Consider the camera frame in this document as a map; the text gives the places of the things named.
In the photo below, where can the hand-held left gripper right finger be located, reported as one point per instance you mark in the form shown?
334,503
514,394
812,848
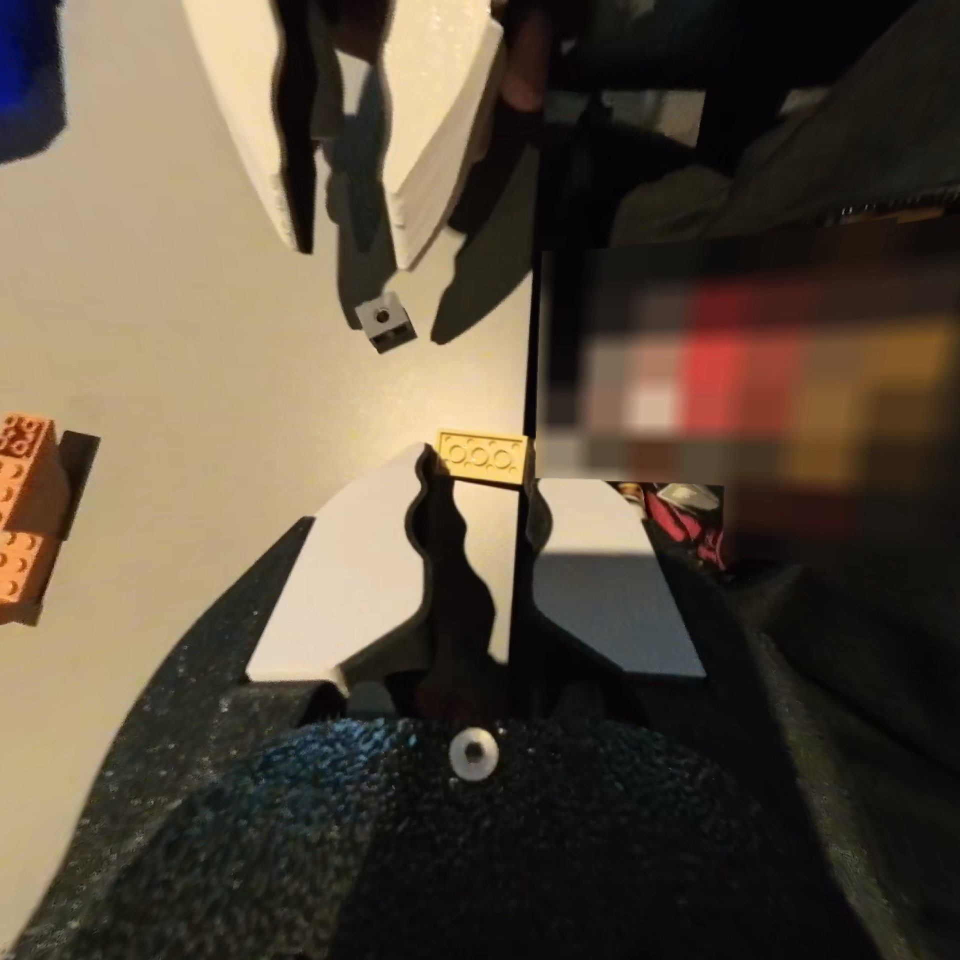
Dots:
607,600

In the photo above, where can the stack of blue storage bins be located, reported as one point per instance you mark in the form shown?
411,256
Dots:
26,75

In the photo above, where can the tan toy brick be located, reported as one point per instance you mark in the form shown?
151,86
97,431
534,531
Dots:
480,454

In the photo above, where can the orange toy brick assembly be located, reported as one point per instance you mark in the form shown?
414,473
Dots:
26,510

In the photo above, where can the small grey toy brick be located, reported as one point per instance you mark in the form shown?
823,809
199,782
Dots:
382,319

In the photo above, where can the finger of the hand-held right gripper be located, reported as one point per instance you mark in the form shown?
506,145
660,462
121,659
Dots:
247,90
442,97

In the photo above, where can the person's right hand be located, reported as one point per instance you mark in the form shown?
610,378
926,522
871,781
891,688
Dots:
525,67

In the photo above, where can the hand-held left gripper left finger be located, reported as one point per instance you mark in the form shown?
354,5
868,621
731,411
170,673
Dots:
352,570

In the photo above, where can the grey desk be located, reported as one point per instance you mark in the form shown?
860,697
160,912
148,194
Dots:
187,300

